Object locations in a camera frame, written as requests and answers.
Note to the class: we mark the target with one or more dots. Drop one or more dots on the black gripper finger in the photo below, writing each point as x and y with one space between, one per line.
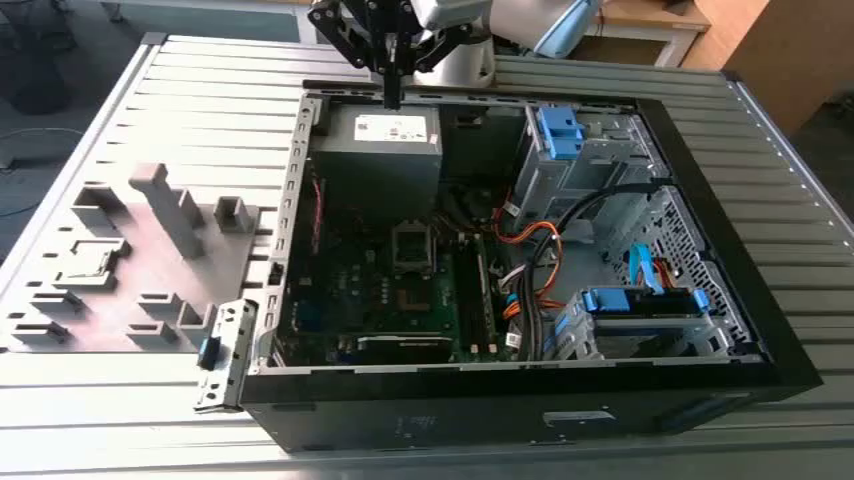
336 37
403 60

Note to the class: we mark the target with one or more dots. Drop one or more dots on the silver CPU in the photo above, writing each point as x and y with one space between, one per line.
89 260

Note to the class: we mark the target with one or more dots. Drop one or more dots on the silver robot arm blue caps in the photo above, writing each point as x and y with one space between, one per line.
460 65

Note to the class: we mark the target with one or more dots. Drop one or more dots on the black CPU socket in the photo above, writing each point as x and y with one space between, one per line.
414 299

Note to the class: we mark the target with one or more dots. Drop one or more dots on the grey power supply unit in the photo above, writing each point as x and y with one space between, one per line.
374 180

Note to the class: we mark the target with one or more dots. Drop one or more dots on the blue empty disk carrier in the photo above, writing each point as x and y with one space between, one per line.
560 135

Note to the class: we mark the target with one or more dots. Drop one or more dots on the tall silver drive cage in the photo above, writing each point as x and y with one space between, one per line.
594 170

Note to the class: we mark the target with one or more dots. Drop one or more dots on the black office chair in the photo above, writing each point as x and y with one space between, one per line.
40 85

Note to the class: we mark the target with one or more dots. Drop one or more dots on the green motherboard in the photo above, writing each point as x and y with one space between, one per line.
354 295

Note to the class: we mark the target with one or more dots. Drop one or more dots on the black RAM slot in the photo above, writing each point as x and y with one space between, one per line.
472 300
464 300
480 300

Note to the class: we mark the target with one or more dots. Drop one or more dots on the green RAM stick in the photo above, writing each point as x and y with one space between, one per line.
488 300

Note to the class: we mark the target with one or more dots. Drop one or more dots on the grey parts rack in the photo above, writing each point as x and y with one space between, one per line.
160 280

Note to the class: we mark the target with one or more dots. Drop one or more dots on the hard disk in blue carrier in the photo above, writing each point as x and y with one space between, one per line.
607 300

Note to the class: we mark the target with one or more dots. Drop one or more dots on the black graphics card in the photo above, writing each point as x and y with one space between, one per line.
403 346

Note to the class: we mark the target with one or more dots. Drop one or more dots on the wooden cabinet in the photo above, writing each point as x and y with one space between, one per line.
787 55

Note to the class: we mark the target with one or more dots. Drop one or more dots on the blue latch clip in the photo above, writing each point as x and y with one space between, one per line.
208 354

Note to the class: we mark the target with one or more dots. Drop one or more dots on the low silver disk bay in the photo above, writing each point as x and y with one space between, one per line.
667 332

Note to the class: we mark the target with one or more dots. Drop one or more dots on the black PC case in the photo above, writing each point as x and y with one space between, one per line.
467 415

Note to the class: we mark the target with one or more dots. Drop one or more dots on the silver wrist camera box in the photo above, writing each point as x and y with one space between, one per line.
447 12

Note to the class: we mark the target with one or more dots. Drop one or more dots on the wooden desk white frame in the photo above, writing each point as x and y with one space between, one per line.
640 20

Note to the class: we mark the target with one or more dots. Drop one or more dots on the metal card retention bracket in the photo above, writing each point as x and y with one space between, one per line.
233 350

